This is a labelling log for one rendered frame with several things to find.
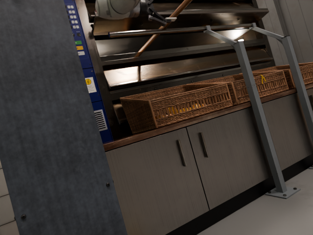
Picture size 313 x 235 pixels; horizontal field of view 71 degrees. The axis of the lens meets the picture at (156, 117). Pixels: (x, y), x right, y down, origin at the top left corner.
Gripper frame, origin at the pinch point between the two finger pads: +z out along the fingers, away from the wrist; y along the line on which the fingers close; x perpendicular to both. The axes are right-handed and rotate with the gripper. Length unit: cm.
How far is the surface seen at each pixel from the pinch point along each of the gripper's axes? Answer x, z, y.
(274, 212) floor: 14, 17, 120
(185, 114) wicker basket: -6, -6, 58
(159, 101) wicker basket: -6, -19, 49
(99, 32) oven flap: -57, -23, -16
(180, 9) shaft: 1.4, 5.1, 1.6
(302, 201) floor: 19, 34, 120
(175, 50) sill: -54, 36, 4
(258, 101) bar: 6, 40, 63
